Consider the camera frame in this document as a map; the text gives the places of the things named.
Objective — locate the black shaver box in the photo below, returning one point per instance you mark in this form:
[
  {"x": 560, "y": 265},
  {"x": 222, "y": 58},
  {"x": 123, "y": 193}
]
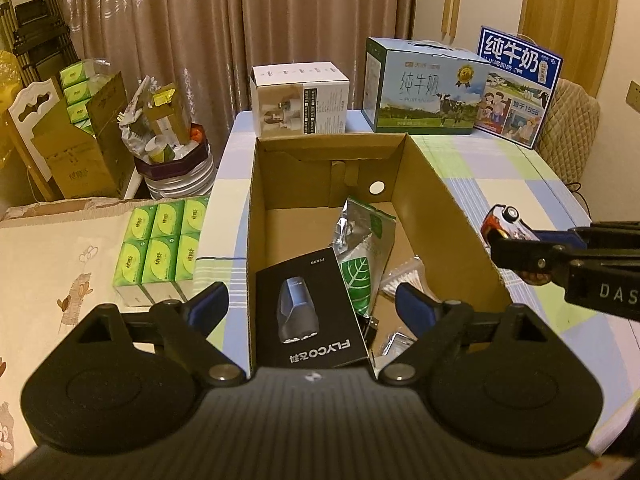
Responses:
[{"x": 310, "y": 310}]

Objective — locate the white paper cup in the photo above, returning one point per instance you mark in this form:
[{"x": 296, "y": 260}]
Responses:
[{"x": 159, "y": 149}]

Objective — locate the white product box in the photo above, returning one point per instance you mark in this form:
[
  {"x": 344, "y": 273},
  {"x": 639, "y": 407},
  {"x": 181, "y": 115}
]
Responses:
[{"x": 300, "y": 100}]

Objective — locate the printed bed sheet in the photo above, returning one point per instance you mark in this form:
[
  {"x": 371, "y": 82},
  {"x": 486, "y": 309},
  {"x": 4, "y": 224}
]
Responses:
[{"x": 60, "y": 270}]

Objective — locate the wooden wardrobe door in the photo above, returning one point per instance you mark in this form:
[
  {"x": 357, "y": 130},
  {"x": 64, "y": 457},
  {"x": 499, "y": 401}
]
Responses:
[{"x": 570, "y": 20}]

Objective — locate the blue milk carton case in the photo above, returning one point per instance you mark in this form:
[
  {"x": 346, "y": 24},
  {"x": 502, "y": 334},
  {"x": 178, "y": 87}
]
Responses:
[{"x": 520, "y": 90}]

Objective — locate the brown cardboard box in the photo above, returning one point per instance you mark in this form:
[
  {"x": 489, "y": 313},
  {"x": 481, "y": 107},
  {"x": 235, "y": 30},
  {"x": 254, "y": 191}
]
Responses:
[{"x": 450, "y": 200}]

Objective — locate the round tin with clutter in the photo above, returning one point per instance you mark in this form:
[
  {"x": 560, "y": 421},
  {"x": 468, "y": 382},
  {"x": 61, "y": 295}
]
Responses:
[{"x": 175, "y": 162}]

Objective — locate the small cardboard box with packets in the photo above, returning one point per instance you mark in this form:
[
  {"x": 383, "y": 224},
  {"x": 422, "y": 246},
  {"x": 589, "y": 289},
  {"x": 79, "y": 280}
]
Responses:
[{"x": 30, "y": 110}]

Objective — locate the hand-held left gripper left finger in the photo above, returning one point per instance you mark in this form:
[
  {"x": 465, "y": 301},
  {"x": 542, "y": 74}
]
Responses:
[{"x": 210, "y": 305}]

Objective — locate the checked tablecloth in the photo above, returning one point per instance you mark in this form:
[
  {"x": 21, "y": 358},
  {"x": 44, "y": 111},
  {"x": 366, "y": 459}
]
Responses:
[{"x": 525, "y": 175}]

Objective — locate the clear rectangular plastic container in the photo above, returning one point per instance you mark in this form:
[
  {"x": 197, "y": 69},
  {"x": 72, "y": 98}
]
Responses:
[{"x": 397, "y": 347}]

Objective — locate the chair with quilted cover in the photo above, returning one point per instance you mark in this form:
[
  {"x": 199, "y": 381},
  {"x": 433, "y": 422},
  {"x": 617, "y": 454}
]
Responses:
[{"x": 570, "y": 125}]

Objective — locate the silver foil pouch green leaf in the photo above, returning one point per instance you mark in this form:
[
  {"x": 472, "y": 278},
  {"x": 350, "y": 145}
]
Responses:
[{"x": 362, "y": 255}]

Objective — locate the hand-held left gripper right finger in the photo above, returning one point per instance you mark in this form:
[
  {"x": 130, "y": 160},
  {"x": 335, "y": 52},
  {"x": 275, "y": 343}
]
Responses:
[{"x": 416, "y": 307}]

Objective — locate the grey crumpled plastic bag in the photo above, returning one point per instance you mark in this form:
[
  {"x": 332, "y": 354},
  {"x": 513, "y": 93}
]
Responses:
[{"x": 135, "y": 120}]

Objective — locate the folded metal ladder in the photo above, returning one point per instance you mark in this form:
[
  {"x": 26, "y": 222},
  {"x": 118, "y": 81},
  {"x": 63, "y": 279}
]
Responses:
[{"x": 35, "y": 30}]

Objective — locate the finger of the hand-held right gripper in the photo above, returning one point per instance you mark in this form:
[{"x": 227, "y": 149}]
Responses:
[
  {"x": 530, "y": 257},
  {"x": 605, "y": 236}
]

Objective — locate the green milk carton case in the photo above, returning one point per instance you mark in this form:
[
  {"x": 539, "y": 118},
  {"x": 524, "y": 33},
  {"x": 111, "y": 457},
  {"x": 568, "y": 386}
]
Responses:
[{"x": 425, "y": 90}]

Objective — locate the brown patterned curtain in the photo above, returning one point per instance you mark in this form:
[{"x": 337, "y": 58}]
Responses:
[{"x": 225, "y": 35}]

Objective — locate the green tissue pack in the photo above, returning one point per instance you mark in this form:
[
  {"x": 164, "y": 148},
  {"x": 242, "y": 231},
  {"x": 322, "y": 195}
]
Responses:
[
  {"x": 79, "y": 94},
  {"x": 80, "y": 112},
  {"x": 77, "y": 74}
]

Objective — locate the brown carton of tissues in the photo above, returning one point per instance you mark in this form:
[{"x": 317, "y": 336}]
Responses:
[{"x": 85, "y": 165}]

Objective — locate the yellow plastic bag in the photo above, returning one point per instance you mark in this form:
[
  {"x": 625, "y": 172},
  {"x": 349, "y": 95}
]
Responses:
[{"x": 7, "y": 110}]

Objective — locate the clear bag of cotton swabs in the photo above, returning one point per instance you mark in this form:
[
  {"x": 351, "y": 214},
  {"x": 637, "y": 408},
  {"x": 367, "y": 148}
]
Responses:
[{"x": 405, "y": 280}]

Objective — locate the bundle of green tissue packs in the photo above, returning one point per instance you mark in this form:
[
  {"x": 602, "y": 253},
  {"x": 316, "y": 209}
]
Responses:
[{"x": 160, "y": 245}]

